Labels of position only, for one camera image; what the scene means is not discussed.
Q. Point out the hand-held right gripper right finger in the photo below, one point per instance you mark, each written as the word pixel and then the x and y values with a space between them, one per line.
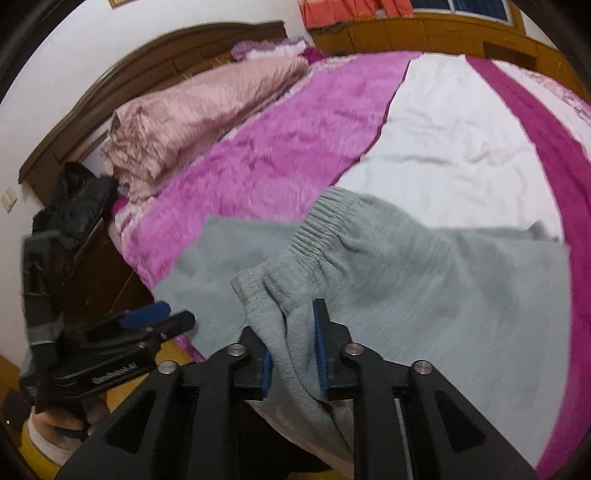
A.
pixel 321 355

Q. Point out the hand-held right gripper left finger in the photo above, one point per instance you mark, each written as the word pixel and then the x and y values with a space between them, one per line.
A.
pixel 266 376

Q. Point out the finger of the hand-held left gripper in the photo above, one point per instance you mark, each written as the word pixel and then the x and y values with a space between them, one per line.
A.
pixel 145 314
pixel 178 321

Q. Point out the grey fleece pants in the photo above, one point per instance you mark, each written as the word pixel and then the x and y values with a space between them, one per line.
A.
pixel 415 295

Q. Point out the person's left forearm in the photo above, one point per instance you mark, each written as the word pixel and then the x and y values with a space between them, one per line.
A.
pixel 51 450

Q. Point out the person's left hand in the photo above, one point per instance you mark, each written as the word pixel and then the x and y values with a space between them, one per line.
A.
pixel 53 417

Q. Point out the black jacket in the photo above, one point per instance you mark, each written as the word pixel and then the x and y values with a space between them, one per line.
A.
pixel 78 203

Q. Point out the pink folded quilt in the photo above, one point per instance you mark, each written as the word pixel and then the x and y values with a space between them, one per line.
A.
pixel 194 120

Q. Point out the pink purple white bed blanket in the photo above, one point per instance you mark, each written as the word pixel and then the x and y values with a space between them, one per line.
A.
pixel 286 152

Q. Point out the dark wooden headboard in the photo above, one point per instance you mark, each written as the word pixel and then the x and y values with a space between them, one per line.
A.
pixel 138 60

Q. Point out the purple ruffled pillow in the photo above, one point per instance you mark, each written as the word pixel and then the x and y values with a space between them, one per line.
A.
pixel 272 48

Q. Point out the framed picture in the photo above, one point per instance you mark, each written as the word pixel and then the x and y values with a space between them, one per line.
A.
pixel 122 2

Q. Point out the wooden cabinet unit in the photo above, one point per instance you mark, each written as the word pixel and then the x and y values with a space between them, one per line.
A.
pixel 415 34

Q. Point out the orange striped curtain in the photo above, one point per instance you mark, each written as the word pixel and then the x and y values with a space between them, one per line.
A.
pixel 351 11

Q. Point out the window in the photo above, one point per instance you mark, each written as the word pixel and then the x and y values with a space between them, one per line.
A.
pixel 466 7

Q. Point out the wall switch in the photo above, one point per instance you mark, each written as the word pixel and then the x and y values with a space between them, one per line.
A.
pixel 8 199

